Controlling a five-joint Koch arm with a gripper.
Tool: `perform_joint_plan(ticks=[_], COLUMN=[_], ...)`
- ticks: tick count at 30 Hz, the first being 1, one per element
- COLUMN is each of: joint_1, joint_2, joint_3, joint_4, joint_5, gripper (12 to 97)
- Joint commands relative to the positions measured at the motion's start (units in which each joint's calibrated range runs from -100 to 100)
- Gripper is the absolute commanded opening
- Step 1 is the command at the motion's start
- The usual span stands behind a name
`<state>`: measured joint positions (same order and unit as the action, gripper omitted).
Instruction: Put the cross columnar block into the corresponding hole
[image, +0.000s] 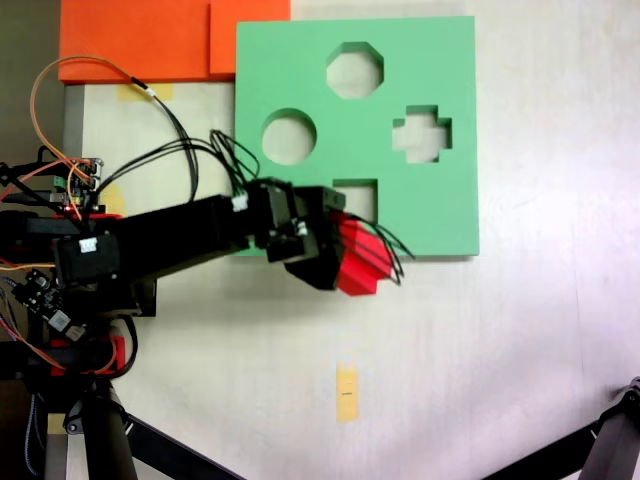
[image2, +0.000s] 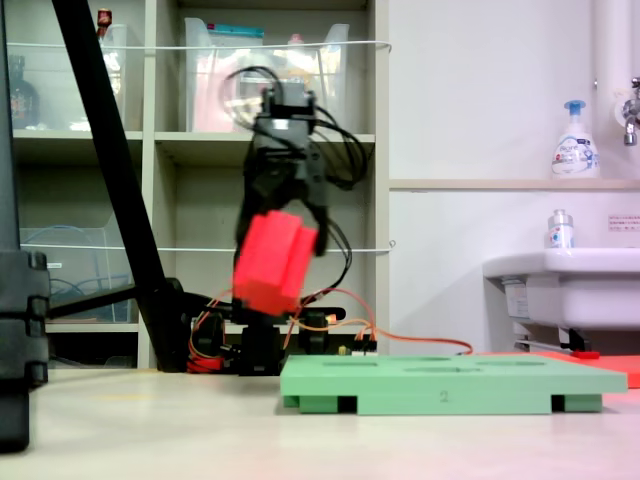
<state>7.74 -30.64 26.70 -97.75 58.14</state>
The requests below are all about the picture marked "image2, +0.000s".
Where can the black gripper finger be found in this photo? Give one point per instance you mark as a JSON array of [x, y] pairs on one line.
[[257, 200], [322, 225]]

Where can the red cross columnar block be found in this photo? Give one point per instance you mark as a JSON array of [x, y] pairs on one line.
[[272, 265]]

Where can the green shape hole board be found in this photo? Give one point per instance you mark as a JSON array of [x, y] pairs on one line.
[[450, 385]]

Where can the beige shelf unit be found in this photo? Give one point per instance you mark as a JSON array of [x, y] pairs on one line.
[[200, 145]]

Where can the clear bin with packs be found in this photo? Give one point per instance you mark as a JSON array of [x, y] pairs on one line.
[[210, 100]]

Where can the thick black tripod leg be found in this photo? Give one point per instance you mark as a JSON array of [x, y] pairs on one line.
[[115, 165]]

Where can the thin black tripod strut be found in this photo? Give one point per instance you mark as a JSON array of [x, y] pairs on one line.
[[90, 302]]

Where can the red capped bottle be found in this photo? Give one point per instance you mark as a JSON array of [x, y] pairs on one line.
[[105, 25]]

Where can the clear bin with bottles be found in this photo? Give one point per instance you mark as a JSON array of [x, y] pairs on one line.
[[55, 90]]

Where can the small clear sanitizer bottle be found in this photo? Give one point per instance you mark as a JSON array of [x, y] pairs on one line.
[[560, 232]]

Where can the long yellow tape marker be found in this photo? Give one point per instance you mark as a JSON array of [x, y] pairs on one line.
[[122, 397]]

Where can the dark round bottle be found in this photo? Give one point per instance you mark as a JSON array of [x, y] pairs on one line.
[[22, 100]]

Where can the white sink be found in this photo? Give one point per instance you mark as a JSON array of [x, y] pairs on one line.
[[575, 295]]

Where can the white soap pump bottle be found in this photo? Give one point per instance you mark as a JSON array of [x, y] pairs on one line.
[[575, 150]]

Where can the notched black stack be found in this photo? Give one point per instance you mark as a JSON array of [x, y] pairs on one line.
[[17, 325]]

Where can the metal faucet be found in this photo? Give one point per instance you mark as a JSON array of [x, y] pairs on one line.
[[631, 120]]

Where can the white wall pipe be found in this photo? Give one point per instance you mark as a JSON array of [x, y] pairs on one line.
[[607, 50]]

